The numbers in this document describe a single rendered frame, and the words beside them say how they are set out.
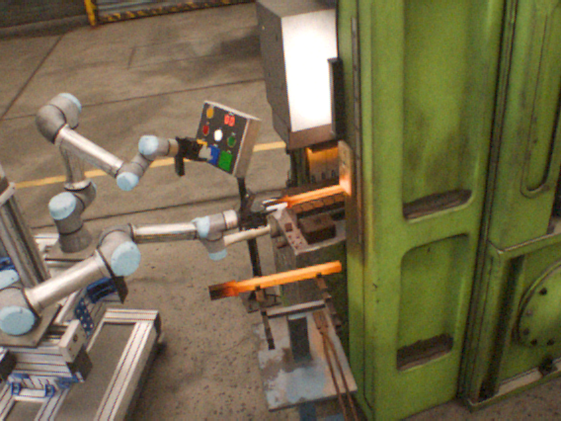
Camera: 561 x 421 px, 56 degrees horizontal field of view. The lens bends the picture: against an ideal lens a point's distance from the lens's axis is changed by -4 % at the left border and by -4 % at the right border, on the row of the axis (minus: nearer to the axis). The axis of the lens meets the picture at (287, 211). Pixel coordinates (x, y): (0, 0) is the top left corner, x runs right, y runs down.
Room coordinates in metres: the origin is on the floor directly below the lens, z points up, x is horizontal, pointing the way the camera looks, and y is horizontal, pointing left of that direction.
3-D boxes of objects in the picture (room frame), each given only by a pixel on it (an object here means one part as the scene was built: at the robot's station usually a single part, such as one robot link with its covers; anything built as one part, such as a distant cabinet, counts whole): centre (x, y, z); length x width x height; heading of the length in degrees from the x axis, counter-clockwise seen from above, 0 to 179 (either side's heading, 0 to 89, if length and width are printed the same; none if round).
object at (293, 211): (1.93, -0.21, 0.96); 0.42 x 0.20 x 0.09; 105
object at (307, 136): (1.93, -0.21, 1.32); 0.42 x 0.20 x 0.10; 105
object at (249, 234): (2.19, 0.17, 0.62); 0.44 x 0.05 x 0.05; 105
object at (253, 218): (1.81, 0.15, 0.98); 0.12 x 0.08 x 0.09; 105
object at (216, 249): (1.79, 0.31, 0.89); 0.11 x 0.08 x 0.11; 29
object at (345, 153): (1.61, -0.21, 1.27); 0.09 x 0.02 x 0.17; 15
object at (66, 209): (2.00, 0.96, 0.98); 0.13 x 0.12 x 0.14; 166
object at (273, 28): (1.89, -0.22, 1.56); 0.42 x 0.39 x 0.40; 105
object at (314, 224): (1.72, -0.11, 0.95); 0.12 x 0.08 x 0.06; 105
